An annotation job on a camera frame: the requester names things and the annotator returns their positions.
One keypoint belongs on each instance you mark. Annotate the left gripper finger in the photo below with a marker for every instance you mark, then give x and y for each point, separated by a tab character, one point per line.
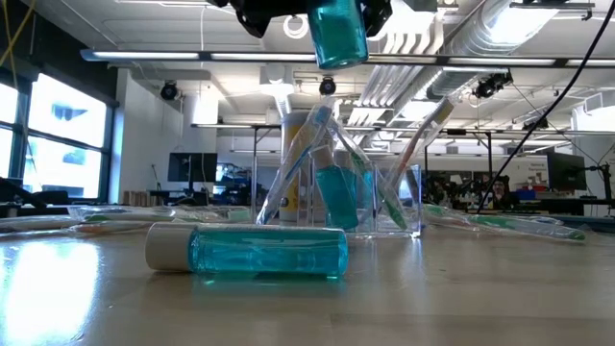
254	19
379	17

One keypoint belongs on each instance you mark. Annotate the blue mouthwash bottle white cap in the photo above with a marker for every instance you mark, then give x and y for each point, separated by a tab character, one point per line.
338	197
269	252
338	33

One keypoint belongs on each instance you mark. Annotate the packaged blue toothbrush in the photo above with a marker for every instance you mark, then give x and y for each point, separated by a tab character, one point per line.
298	158

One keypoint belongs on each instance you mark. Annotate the packaged green toothbrush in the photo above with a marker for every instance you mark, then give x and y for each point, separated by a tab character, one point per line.
230	215
394	211
552	230

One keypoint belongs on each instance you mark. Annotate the clear acrylic organizer box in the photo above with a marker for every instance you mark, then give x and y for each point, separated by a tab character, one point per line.
413	216

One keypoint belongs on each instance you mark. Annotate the overhead light bar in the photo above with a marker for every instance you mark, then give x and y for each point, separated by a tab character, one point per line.
432	60

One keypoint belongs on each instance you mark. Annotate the white yellow wipes canister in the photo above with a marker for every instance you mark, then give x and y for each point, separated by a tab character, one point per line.
290	139

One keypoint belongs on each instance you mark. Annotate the black monitor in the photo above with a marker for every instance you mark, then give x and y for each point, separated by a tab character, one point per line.
192	167
566	170

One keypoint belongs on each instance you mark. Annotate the person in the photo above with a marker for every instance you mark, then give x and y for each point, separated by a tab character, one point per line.
499	191

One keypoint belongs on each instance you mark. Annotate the large window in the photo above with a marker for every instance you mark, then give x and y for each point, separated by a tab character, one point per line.
62	158

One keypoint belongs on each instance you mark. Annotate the silver ventilation duct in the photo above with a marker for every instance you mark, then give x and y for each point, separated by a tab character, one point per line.
480	29

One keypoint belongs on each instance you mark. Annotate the black background rig frame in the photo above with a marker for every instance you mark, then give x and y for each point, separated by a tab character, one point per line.
425	158

